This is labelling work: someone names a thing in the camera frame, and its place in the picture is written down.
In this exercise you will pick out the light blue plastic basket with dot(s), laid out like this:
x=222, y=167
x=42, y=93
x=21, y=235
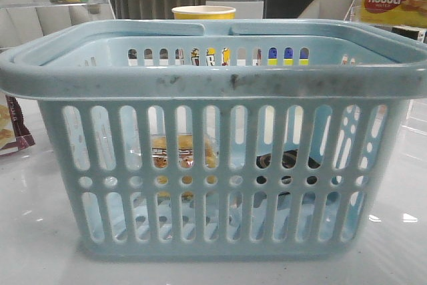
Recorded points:
x=334, y=91

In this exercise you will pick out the yellow popcorn paper cup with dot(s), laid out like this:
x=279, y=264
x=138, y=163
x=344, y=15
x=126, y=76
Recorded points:
x=203, y=12

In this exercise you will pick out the white chair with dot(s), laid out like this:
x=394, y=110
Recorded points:
x=327, y=9

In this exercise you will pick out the packaged bread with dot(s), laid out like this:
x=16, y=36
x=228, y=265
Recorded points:
x=159, y=159

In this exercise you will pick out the maroon snack bag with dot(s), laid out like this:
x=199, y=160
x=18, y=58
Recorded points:
x=14, y=134

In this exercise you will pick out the clear acrylic display stand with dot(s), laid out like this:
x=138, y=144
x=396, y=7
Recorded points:
x=26, y=20

